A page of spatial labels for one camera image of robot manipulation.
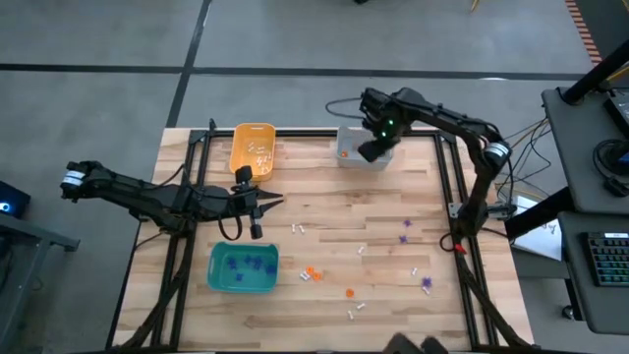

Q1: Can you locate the black floor cable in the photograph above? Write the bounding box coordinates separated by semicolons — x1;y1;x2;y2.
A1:
495;117;554;198

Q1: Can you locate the black mat orange striped edge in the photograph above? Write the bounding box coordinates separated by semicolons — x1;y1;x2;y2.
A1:
563;0;629;68

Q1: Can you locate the black backlit keyboard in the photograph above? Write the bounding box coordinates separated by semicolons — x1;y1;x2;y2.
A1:
585;231;629;288

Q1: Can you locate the white paper sheet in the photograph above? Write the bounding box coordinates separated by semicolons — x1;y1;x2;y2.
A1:
511;218;564;262

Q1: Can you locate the orange plastic basket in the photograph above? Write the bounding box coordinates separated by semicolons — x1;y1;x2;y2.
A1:
228;122;276;182

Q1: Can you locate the dark grey desk with pole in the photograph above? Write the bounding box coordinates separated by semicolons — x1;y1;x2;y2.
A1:
541;86;629;215

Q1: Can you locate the black stand pole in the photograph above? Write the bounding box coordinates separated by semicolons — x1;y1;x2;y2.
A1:
561;41;629;106

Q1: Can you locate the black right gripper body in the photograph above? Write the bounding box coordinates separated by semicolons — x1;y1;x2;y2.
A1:
357;87;407;163

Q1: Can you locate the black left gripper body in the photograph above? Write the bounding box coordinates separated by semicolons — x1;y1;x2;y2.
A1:
223;165;264;241

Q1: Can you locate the black desk foot beam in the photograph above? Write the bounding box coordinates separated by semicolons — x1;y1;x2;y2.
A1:
503;186;576;241

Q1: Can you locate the teal plastic basket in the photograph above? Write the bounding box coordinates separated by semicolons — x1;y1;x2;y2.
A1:
206;241;280;295

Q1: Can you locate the black aluminium table frame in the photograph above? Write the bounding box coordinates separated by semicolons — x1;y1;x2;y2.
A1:
105;116;540;354

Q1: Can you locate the black box with blue light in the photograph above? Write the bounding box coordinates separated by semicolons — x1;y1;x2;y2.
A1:
0;180;31;221

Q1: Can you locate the grey metal bench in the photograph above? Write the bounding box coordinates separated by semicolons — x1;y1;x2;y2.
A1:
0;211;82;354

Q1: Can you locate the white plastic basket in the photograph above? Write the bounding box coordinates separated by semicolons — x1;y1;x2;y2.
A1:
335;125;395;172

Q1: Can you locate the yellow floor cable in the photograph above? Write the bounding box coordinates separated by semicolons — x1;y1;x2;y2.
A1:
500;117;551;166

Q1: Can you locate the black left wrist camera cable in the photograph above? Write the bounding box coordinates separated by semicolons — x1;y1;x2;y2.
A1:
217;213;246;242

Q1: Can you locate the dark grey keyboard desk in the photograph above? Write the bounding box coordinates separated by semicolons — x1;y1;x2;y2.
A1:
557;210;629;336

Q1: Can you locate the black coiled cable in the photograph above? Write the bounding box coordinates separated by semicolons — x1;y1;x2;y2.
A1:
592;138;629;179

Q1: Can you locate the black unidentified device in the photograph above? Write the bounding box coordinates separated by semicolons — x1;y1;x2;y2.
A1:
382;332;449;354

